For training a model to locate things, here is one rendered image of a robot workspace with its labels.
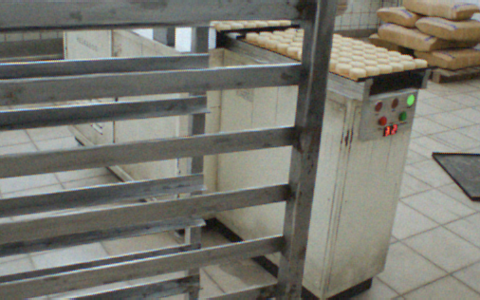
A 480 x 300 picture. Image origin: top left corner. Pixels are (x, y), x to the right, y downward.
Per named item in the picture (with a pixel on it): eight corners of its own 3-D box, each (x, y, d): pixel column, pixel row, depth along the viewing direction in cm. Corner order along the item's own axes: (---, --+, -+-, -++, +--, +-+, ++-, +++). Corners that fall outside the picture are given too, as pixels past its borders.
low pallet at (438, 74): (355, 55, 600) (357, 45, 596) (404, 49, 644) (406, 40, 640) (447, 86, 512) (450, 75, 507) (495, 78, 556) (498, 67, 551)
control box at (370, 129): (356, 138, 180) (362, 96, 175) (404, 126, 194) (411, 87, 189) (364, 142, 178) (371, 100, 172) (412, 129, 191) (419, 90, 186)
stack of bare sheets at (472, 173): (431, 156, 356) (432, 152, 355) (489, 158, 360) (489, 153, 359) (471, 201, 301) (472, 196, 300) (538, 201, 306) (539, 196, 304)
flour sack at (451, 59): (446, 72, 516) (450, 56, 511) (411, 61, 547) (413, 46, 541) (488, 65, 558) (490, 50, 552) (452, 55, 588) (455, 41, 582)
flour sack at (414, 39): (372, 38, 572) (374, 21, 565) (398, 36, 596) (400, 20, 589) (430, 55, 520) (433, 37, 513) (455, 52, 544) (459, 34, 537)
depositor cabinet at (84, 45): (68, 143, 336) (62, 0, 303) (173, 123, 377) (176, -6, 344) (176, 245, 244) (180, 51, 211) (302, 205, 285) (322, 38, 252)
